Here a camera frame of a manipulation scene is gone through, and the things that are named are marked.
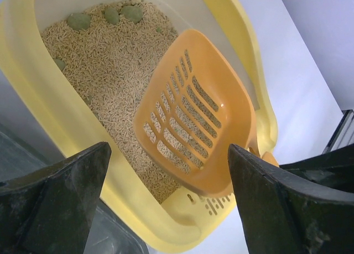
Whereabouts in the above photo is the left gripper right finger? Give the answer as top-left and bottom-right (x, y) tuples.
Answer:
(228, 144), (353, 253)

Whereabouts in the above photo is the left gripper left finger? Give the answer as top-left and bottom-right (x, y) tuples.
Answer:
(1, 142), (111, 253)

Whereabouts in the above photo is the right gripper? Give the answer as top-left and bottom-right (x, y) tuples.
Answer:
(280, 144), (353, 193)

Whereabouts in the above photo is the dark grey plastic tray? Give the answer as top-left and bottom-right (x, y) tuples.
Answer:
(1, 127), (148, 253)

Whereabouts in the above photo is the orange litter scoop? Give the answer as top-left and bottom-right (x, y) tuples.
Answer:
(133, 29), (277, 197)

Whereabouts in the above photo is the yellow litter box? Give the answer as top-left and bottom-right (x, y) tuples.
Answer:
(1, 0), (278, 253)

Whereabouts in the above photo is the green waste clump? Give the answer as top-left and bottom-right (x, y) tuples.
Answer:
(66, 13), (91, 31)
(104, 7), (120, 25)
(53, 58), (66, 72)
(121, 6), (143, 24)

